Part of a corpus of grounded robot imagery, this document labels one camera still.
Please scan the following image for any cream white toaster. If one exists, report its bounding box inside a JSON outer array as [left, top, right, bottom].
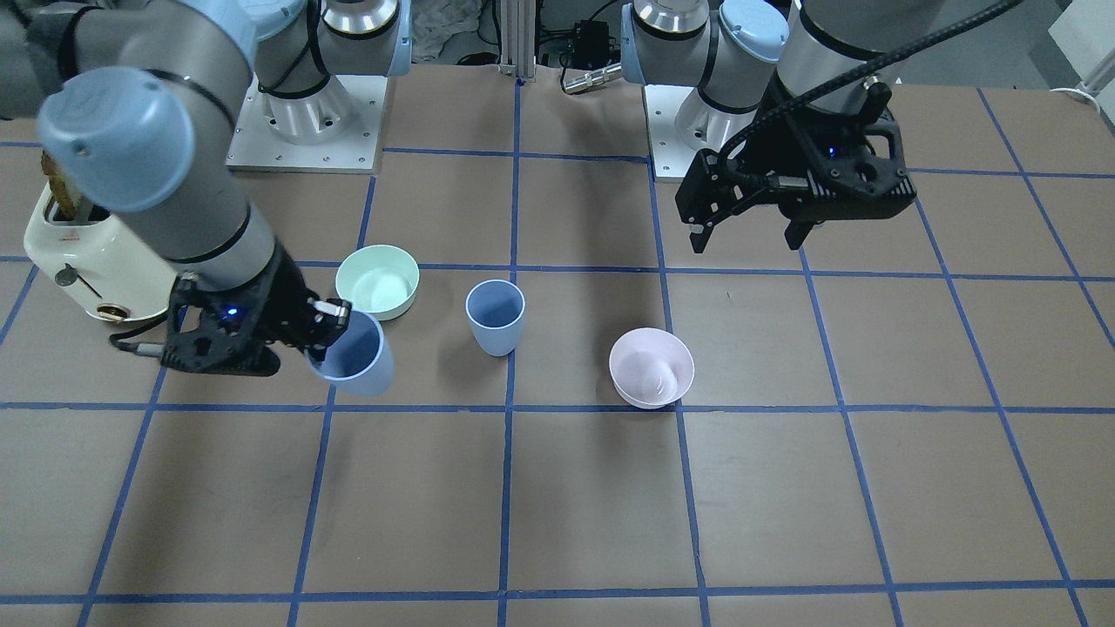
[[25, 187, 176, 322]]

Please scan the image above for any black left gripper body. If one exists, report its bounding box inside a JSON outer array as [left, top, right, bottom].
[[673, 83, 917, 229]]

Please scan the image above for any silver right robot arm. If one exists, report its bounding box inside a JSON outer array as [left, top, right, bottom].
[[3, 1, 413, 376]]

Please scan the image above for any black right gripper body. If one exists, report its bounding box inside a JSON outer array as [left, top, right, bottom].
[[159, 247, 352, 377]]

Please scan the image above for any aluminium frame post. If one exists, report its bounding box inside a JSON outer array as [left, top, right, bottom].
[[497, 0, 539, 84]]

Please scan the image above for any blue cup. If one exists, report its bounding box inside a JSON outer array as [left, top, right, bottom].
[[304, 311, 395, 397], [463, 279, 526, 357]]

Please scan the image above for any pink bowl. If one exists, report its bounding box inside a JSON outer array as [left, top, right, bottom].
[[608, 327, 696, 409]]

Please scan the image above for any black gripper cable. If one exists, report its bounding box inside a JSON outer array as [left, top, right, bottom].
[[714, 0, 1024, 189]]

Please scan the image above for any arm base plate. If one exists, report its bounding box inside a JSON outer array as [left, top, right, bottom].
[[226, 76, 390, 175], [643, 83, 785, 184]]

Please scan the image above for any toast slice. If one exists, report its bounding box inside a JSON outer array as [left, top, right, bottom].
[[40, 149, 91, 222]]

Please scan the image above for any mint green bowl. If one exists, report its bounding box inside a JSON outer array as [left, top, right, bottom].
[[335, 245, 421, 321]]

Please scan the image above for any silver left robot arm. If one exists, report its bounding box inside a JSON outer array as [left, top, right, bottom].
[[620, 1, 941, 253]]

